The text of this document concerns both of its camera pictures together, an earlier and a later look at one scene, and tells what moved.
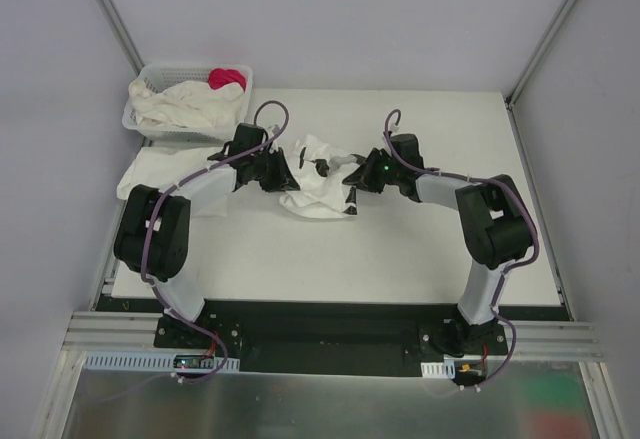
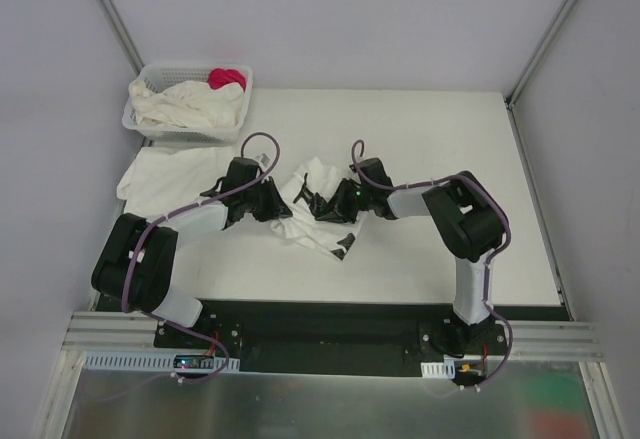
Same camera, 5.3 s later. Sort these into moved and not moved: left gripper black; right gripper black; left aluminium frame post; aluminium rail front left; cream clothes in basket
Moved: right gripper black; left gripper black
Not moved: aluminium rail front left; cream clothes in basket; left aluminium frame post
